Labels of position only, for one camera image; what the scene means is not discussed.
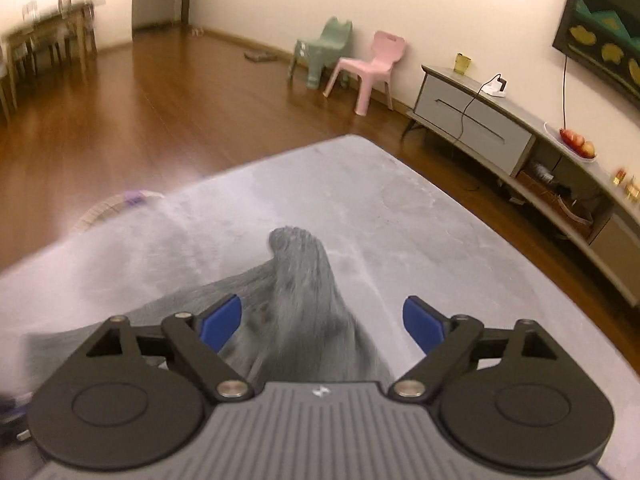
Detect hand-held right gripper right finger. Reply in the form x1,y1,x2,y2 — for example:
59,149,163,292
387,296,558,403

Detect white power strip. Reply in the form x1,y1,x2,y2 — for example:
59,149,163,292
481,74,508,98

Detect black power strip cable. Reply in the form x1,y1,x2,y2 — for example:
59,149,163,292
457,75,501,142

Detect pink child chair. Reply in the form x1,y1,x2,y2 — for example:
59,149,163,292
322,30,406,116

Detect black wall picture cable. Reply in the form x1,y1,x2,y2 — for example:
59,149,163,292
561,52,570,133

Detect green child chair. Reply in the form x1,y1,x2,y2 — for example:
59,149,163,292
289,16,354,92

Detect grey garment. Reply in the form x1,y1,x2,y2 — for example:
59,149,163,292
22,226,398,396

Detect white plate of fruit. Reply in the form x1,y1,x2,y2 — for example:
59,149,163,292
544,122,598,163

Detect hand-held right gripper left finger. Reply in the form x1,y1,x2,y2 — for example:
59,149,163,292
82,294,255,403

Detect wooden dining table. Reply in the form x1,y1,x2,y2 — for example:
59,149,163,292
2,2,98,111

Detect brown box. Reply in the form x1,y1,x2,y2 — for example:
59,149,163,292
515,160,593,238

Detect beige round woven object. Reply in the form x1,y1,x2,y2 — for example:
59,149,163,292
70,189,166,233

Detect grey low media cabinet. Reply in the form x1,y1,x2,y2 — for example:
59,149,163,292
402,64,640,307

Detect light grey blanket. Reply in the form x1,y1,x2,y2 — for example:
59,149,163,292
0,134,640,480

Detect wooden dining chair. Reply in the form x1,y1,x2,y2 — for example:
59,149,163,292
0,40,28,121

